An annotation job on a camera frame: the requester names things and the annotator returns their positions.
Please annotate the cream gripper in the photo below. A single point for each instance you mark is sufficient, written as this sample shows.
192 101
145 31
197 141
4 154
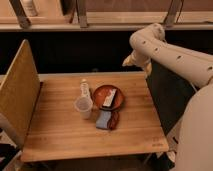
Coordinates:
139 60

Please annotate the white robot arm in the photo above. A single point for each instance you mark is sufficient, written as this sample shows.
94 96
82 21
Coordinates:
195 140

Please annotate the dark right side panel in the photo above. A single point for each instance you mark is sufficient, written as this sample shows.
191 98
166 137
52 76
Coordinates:
170 94

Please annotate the orange round plate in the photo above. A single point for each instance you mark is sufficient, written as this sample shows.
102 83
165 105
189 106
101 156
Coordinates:
101 92

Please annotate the small clear plastic bottle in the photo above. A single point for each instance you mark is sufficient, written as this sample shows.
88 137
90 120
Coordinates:
84 86

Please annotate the blue sponge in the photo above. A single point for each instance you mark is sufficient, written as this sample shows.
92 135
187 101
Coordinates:
103 119

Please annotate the brown chocolate bar wrapper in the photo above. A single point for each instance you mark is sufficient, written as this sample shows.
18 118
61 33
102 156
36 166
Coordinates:
113 121

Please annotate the white bottle on shelf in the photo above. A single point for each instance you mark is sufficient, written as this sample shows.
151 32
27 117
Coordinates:
30 7

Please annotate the wooden shelf frame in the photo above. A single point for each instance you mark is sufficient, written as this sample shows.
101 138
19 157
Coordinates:
101 15

